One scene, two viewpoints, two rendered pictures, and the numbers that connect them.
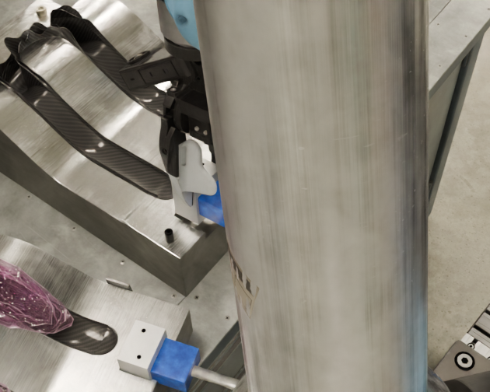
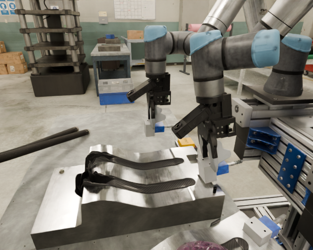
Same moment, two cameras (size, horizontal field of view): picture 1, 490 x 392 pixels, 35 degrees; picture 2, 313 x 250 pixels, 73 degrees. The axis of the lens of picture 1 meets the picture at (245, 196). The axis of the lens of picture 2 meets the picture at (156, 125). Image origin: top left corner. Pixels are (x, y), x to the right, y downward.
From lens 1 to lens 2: 71 cm
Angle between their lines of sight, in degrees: 46
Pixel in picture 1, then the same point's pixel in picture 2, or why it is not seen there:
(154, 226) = (204, 193)
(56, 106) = (123, 183)
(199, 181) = (224, 154)
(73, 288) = (208, 236)
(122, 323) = (235, 232)
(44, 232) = (151, 242)
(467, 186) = not seen: hidden behind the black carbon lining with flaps
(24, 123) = (122, 194)
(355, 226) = not seen: outside the picture
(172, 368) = (271, 226)
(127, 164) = (166, 186)
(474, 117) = not seen: hidden behind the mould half
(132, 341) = (255, 228)
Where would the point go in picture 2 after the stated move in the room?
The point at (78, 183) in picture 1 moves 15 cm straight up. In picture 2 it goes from (161, 202) to (162, 155)
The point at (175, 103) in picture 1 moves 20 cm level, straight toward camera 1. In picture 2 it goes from (211, 126) to (302, 149)
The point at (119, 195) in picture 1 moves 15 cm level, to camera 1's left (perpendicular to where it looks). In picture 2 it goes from (180, 194) to (142, 231)
